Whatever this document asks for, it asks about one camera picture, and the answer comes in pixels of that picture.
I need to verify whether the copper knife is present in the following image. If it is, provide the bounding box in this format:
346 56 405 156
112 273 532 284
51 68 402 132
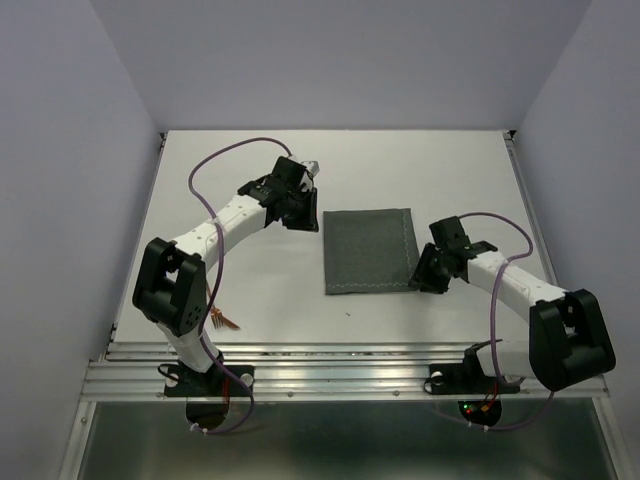
219 316 240 330

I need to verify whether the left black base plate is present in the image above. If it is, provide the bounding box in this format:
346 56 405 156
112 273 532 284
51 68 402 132
157 362 253 398

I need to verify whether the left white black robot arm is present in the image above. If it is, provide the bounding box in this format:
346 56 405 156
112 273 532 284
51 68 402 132
132 157 319 396

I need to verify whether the aluminium front rail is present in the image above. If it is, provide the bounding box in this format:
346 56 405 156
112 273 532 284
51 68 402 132
79 341 611 404

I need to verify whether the aluminium right side rail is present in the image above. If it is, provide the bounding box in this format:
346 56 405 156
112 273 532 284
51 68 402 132
502 128 584 351

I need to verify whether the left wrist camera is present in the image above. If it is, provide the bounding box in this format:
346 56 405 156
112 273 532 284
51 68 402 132
301 161 320 178

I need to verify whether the copper fork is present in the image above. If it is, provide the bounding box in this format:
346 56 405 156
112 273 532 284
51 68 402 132
206 284 225 330

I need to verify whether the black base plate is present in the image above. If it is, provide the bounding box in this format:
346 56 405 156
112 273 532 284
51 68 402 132
157 362 253 398
423 349 520 397

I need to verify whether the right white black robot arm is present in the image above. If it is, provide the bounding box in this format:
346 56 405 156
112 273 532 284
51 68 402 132
410 216 616 395

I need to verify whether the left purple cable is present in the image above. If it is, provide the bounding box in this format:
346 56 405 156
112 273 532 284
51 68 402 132
188 137 296 435

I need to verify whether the aluminium rail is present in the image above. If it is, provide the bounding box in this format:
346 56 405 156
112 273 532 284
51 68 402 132
502 128 584 351
79 341 611 404

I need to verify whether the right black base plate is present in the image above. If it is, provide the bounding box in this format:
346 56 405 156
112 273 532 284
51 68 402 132
423 349 520 397

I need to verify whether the grey cloth napkin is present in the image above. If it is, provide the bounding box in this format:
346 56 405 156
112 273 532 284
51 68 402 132
323 208 419 295

